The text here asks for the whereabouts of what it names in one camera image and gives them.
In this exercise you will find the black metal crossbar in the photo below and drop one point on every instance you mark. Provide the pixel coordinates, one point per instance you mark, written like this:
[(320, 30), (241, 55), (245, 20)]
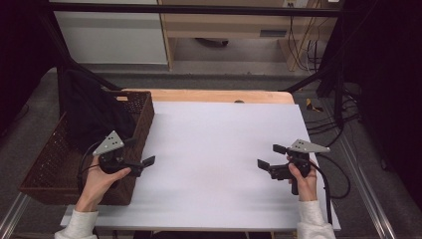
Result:
[(199, 9)]

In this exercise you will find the white table sheet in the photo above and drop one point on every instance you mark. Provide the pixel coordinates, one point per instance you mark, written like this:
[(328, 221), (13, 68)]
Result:
[(215, 149)]

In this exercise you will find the black knit vest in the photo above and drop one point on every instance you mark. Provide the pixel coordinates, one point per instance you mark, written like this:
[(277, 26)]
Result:
[(93, 106)]

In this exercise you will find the black metal stand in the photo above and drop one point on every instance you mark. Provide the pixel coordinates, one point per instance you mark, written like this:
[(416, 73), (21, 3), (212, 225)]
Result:
[(338, 86), (56, 49)]

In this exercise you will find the person's right hand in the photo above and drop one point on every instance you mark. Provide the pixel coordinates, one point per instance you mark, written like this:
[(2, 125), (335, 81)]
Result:
[(307, 186)]

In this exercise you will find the white cabinet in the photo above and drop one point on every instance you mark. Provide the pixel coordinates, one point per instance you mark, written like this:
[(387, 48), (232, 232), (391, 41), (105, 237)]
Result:
[(112, 40)]

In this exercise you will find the dark object under desk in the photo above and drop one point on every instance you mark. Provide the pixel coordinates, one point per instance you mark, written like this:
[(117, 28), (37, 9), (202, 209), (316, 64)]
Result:
[(212, 42)]

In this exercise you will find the aluminium floor rail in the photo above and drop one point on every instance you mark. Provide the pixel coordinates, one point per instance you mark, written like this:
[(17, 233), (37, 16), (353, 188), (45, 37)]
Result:
[(11, 215), (368, 195)]

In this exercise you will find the black curtain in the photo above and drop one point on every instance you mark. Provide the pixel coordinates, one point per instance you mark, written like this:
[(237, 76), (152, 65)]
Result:
[(391, 83), (20, 49)]

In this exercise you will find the black and yellow tape piece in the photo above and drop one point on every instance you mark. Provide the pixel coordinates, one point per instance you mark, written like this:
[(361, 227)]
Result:
[(312, 105)]

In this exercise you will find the white wall outlet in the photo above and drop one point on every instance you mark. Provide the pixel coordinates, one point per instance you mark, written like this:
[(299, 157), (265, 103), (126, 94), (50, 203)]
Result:
[(289, 3)]

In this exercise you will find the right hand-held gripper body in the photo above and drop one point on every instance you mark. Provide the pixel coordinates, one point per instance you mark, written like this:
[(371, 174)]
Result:
[(307, 146)]

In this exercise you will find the light wooden desk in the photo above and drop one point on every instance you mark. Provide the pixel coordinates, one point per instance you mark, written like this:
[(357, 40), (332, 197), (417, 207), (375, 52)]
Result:
[(225, 25)]

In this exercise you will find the person's left hand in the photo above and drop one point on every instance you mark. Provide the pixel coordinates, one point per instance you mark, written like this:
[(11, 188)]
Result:
[(99, 186)]

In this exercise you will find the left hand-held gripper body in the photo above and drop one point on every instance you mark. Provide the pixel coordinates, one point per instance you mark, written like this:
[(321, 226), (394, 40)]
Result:
[(107, 144)]

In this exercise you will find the wooden table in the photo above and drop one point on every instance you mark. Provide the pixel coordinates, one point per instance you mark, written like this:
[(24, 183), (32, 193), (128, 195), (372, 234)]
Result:
[(205, 95)]

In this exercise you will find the brown woven basket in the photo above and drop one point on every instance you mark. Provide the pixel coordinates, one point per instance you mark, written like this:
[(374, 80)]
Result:
[(53, 166)]

